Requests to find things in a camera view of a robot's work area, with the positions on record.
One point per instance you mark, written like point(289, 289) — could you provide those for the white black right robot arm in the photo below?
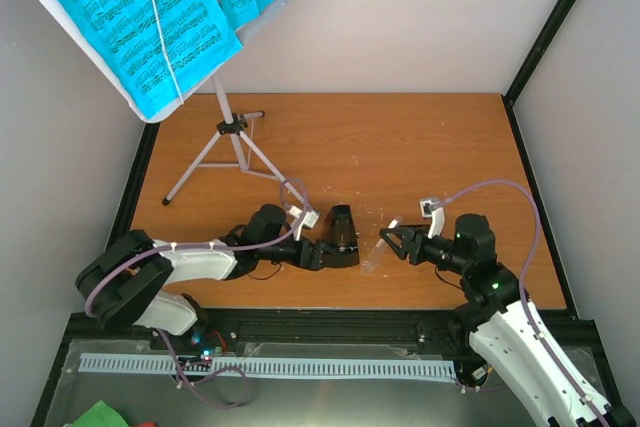
point(501, 324)

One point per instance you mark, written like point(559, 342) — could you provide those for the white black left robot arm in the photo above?
point(124, 286)

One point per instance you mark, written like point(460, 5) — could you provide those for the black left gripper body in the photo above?
point(304, 260)

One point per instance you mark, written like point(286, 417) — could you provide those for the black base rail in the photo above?
point(419, 331)

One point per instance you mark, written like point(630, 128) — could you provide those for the left blue sheet music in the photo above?
point(159, 51)

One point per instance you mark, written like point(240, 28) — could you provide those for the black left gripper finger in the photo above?
point(328, 248)
point(334, 259)

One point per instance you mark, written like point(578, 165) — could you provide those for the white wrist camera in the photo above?
point(432, 209)
point(302, 219)

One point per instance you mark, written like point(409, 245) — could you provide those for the black right frame post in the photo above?
point(543, 41)

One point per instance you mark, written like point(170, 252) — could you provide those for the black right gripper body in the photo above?
point(420, 254)

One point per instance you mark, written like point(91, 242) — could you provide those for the green paper sheet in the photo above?
point(99, 415)

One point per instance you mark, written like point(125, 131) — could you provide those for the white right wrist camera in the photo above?
point(432, 209)

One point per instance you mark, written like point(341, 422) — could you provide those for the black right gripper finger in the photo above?
point(399, 244)
point(403, 233)

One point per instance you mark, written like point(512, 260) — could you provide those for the light blue cable duct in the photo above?
point(273, 368)

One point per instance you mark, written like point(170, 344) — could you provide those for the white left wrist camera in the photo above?
point(302, 219)

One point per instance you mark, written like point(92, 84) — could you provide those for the white tripod music stand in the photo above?
point(235, 126)

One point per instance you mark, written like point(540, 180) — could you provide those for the black metronome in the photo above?
point(339, 228)

